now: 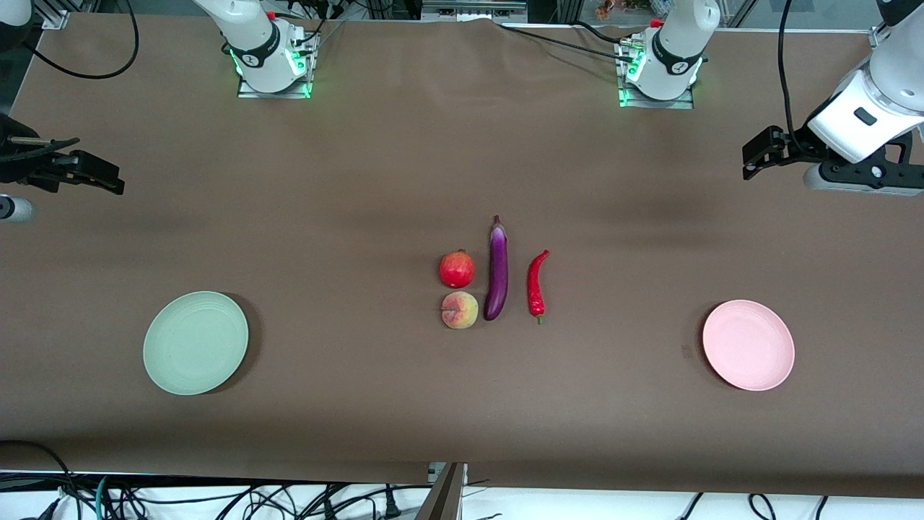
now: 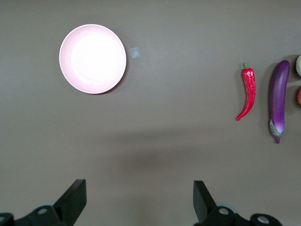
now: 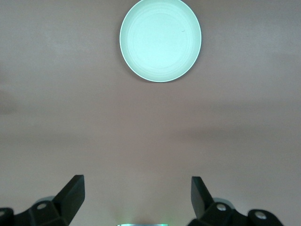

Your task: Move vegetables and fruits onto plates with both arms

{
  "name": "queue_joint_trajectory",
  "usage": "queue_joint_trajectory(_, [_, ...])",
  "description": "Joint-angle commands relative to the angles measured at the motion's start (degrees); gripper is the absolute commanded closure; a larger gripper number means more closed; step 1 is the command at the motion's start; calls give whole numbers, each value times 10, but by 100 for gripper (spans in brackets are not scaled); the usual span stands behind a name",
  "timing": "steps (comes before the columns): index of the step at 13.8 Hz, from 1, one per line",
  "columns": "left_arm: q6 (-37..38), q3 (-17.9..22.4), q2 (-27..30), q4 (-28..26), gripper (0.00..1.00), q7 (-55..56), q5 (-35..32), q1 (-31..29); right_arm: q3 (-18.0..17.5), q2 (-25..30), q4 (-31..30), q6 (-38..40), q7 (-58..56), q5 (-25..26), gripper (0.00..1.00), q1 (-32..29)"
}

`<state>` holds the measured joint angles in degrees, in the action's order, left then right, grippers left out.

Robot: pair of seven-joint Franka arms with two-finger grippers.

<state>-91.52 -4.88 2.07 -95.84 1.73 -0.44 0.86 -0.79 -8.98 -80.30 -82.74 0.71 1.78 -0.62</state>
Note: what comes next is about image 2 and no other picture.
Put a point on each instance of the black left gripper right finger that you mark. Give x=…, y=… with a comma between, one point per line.
x=202, y=202

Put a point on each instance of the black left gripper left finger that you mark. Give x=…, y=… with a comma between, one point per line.
x=73, y=200

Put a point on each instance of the red chili pepper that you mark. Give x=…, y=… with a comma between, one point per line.
x=249, y=89

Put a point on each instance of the long purple eggplant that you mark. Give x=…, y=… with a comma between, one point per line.
x=278, y=94

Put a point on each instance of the red pomegranate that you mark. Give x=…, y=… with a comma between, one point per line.
x=299, y=96

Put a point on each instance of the yellow-pink peach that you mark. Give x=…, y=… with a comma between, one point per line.
x=299, y=65

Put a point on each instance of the brown table cover mat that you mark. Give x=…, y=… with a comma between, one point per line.
x=164, y=117

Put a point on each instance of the pink round plate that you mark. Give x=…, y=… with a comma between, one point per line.
x=92, y=58

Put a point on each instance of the small clear tape piece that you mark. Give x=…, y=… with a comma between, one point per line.
x=134, y=52

